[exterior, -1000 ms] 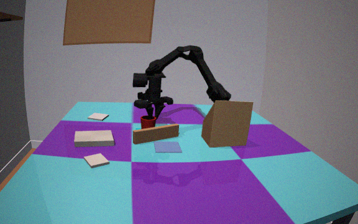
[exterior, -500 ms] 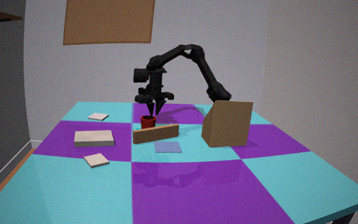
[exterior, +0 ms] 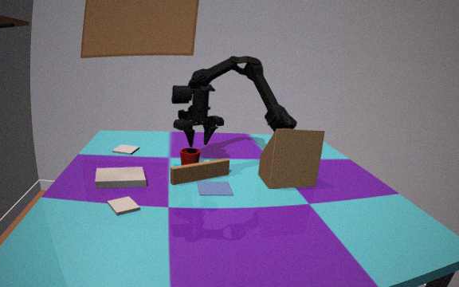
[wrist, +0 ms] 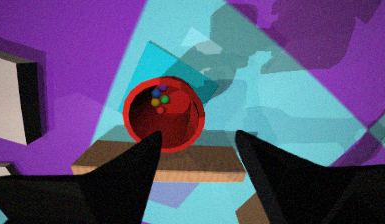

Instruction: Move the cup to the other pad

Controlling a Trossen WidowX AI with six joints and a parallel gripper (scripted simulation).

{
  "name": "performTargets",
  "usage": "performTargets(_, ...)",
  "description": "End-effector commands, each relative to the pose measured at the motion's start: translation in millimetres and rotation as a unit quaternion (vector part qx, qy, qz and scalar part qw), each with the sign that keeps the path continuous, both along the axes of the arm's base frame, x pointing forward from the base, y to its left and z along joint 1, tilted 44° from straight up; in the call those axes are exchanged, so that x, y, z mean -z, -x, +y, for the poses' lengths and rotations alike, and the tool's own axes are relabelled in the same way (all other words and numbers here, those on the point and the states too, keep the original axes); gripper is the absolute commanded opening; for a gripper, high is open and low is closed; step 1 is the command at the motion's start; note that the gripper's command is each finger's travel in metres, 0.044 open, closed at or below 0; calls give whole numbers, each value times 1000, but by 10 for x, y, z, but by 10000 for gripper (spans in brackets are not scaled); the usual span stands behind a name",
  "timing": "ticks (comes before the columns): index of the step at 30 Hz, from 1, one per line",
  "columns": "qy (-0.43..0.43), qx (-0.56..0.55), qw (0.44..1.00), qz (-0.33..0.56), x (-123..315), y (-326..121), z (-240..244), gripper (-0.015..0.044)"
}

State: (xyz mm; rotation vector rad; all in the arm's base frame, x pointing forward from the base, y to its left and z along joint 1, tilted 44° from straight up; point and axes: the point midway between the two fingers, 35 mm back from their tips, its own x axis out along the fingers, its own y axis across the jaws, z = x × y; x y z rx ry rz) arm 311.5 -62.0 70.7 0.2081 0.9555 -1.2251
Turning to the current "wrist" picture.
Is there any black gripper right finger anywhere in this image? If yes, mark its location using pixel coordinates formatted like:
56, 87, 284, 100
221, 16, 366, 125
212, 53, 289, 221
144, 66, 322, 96
235, 130, 385, 224

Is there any blue marble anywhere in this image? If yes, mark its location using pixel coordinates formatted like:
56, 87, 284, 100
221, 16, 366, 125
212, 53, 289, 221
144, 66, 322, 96
151, 89, 161, 98

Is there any red cup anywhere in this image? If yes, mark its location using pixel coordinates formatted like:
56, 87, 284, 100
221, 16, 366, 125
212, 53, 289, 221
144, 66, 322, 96
122, 76, 205, 153

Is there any tan wooden bar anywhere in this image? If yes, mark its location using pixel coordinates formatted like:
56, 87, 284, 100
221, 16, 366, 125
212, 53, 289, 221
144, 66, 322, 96
70, 140, 247, 183

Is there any yellow marble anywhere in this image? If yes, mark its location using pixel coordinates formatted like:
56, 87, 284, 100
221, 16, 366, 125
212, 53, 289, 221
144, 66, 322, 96
151, 98, 160, 107

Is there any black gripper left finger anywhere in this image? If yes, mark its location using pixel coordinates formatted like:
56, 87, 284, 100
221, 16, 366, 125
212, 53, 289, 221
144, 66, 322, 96
0, 131, 162, 224

